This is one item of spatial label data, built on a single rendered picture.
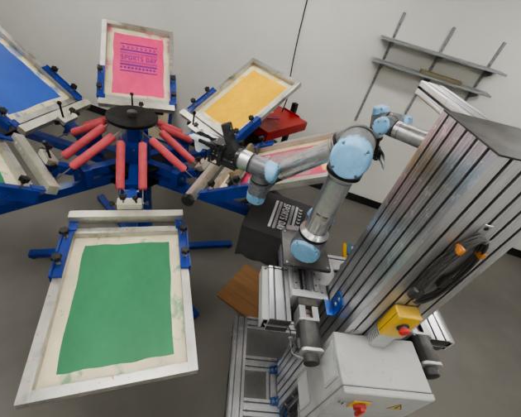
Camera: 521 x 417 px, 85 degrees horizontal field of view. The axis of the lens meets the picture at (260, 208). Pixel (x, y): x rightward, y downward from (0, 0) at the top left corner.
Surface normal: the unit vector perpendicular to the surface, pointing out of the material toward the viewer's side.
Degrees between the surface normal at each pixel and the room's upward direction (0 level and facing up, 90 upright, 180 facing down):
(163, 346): 0
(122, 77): 32
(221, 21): 90
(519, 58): 90
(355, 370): 0
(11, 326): 0
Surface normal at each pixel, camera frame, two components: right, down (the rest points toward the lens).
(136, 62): 0.32, -0.27
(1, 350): 0.22, -0.74
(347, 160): -0.37, 0.42
